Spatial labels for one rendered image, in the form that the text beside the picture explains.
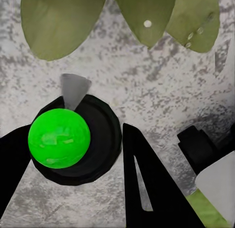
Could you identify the pot plant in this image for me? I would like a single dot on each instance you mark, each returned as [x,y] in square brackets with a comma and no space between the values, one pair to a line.
[54,29]

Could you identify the insectifuge atomizer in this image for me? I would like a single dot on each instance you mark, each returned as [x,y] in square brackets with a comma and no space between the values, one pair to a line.
[76,138]

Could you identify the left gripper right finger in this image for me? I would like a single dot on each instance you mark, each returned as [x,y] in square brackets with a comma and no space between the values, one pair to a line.
[170,207]

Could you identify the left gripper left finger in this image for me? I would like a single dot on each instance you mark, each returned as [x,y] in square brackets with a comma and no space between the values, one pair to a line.
[14,159]

